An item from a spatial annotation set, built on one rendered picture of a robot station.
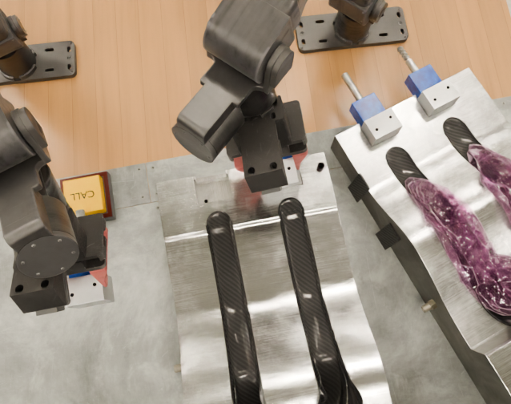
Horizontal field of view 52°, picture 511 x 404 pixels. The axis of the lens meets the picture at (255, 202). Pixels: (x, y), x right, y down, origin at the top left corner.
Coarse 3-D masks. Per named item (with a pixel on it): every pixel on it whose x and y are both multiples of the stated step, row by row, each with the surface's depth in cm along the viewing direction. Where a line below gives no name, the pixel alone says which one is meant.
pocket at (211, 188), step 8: (208, 176) 80; (216, 176) 80; (224, 176) 80; (200, 184) 81; (208, 184) 81; (216, 184) 81; (224, 184) 81; (200, 192) 80; (208, 192) 80; (216, 192) 80; (224, 192) 80; (200, 200) 80; (208, 200) 80; (216, 200) 80
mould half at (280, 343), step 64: (192, 192) 77; (256, 192) 77; (320, 192) 77; (192, 256) 75; (256, 256) 75; (320, 256) 76; (192, 320) 73; (256, 320) 72; (192, 384) 67; (384, 384) 66
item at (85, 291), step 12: (72, 276) 69; (84, 276) 67; (108, 276) 71; (72, 288) 67; (84, 288) 67; (96, 288) 67; (108, 288) 70; (72, 300) 67; (84, 300) 67; (96, 300) 67; (108, 300) 69
